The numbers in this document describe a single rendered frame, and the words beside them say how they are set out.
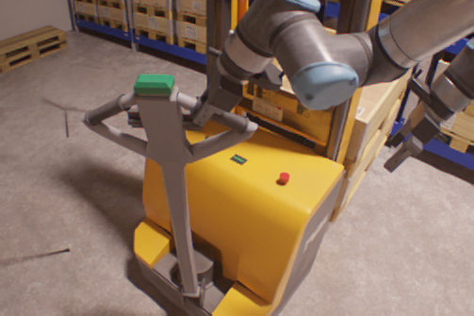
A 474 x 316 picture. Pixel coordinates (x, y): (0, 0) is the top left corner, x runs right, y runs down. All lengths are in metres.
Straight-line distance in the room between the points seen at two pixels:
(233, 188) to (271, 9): 0.84
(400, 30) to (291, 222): 0.81
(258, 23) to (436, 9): 0.26
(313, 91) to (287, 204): 0.75
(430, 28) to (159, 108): 0.53
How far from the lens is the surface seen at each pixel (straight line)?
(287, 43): 0.47
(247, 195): 1.20
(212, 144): 0.79
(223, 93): 0.58
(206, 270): 1.48
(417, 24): 0.47
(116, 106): 0.75
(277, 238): 1.20
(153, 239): 1.71
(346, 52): 0.48
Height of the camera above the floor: 1.71
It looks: 36 degrees down
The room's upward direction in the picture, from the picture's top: 2 degrees clockwise
